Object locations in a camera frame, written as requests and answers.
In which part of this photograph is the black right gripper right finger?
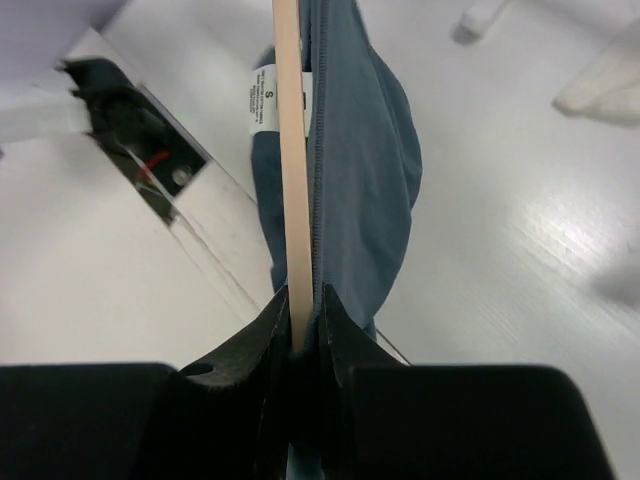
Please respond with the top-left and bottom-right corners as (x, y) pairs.
(317, 286), (613, 479)

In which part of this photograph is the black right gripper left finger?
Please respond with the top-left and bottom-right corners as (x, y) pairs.
(1, 291), (289, 479)

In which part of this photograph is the blue t shirt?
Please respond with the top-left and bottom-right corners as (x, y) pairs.
(248, 0), (426, 480)

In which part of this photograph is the wooden hanger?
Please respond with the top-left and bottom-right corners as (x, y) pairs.
(272, 0), (313, 353)

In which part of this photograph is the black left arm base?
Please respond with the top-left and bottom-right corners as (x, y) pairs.
(60, 57), (210, 225)

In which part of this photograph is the white shirt on hanger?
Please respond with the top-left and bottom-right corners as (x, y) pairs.
(552, 20), (639, 127)

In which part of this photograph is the silver clothes rack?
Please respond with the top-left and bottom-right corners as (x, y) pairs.
(451, 0), (511, 45)

